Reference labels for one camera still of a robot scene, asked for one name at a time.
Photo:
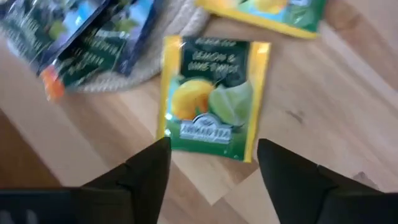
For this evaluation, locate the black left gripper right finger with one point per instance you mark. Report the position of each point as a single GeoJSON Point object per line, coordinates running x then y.
{"type": "Point", "coordinates": [286, 186]}

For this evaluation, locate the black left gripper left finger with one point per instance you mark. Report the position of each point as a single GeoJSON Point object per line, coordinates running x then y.
{"type": "Point", "coordinates": [146, 186]}

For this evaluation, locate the lemon lime tea packet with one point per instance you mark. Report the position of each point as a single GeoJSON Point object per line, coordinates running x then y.
{"type": "Point", "coordinates": [280, 15]}
{"type": "Point", "coordinates": [214, 99]}

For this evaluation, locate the peach tea packet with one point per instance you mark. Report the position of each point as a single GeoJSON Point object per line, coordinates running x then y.
{"type": "Point", "coordinates": [53, 85]}

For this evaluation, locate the round woven white placemat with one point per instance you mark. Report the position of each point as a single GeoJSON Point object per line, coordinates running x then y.
{"type": "Point", "coordinates": [186, 18]}

